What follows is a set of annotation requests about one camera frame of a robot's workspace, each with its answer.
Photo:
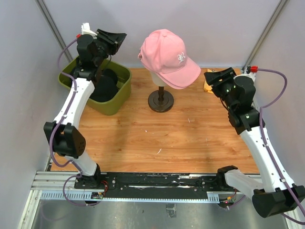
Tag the left aluminium frame post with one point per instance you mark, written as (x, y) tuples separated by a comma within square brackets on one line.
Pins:
[(51, 23)]

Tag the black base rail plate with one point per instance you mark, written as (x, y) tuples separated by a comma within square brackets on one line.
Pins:
[(156, 184)]

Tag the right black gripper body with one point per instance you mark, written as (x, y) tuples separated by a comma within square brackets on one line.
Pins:
[(221, 88)]

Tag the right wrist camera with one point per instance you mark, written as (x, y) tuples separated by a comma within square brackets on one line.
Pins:
[(251, 69)]

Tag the pink baseball cap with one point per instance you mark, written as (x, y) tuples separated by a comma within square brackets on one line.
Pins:
[(164, 53)]

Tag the aluminium frame post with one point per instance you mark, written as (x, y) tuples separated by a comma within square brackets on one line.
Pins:
[(51, 23), (266, 31)]

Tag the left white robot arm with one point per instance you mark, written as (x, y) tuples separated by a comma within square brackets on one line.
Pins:
[(97, 81)]

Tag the white mannequin head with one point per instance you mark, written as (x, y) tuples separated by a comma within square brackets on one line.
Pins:
[(157, 80)]

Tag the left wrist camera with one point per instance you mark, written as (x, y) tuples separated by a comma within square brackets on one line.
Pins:
[(85, 29)]

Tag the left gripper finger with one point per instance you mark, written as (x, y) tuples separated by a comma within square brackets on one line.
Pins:
[(118, 40), (106, 34)]

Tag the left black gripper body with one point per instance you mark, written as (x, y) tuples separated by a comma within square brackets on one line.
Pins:
[(104, 47)]

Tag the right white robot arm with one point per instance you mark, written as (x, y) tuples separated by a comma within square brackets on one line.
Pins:
[(277, 193)]

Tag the grey slotted cable duct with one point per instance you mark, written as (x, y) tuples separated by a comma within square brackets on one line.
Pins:
[(94, 196)]

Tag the right aluminium frame post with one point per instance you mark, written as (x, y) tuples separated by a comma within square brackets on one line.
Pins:
[(266, 31)]

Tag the black cap white logo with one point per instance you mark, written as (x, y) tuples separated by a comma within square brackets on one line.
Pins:
[(106, 88)]

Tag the yellow cartoon car cloth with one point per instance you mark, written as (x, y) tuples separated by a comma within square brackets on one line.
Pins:
[(206, 87)]

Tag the green plastic bin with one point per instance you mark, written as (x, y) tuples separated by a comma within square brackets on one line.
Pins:
[(112, 106)]

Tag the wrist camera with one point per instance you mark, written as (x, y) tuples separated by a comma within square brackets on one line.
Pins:
[(251, 69), (85, 29)]

